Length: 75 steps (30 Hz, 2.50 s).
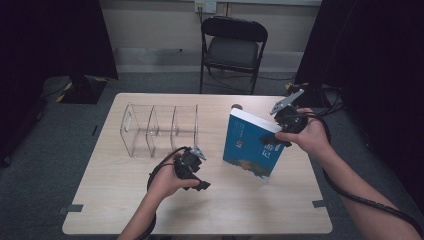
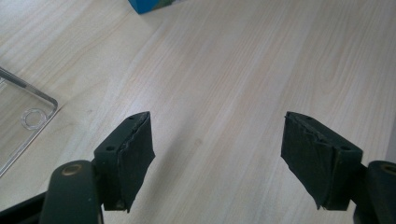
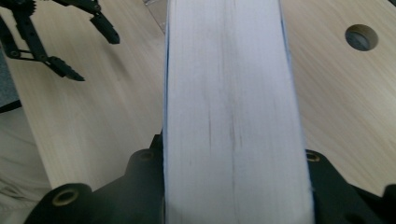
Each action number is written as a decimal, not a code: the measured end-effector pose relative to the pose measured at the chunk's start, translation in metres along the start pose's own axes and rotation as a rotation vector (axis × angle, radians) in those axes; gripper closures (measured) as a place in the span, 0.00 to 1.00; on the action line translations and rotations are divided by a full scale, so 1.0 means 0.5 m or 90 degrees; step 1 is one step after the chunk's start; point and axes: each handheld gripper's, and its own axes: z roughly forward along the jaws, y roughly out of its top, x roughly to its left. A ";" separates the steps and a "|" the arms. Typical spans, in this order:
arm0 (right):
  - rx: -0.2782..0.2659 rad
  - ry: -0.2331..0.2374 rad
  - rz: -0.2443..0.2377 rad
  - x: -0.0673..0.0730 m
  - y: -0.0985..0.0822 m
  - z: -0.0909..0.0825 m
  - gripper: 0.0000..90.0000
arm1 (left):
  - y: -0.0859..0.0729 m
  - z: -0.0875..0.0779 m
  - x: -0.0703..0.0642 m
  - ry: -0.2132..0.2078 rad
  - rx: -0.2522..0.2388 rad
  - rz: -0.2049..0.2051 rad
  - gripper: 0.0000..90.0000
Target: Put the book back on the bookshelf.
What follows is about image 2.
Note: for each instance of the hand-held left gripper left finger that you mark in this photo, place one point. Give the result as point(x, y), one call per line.
point(124, 165)

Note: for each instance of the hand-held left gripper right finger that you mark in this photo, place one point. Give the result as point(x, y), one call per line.
point(320, 161)

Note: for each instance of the clear acrylic book rack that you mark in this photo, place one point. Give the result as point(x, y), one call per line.
point(18, 102)

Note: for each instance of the blue softcover book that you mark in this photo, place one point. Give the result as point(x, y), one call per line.
point(146, 4)

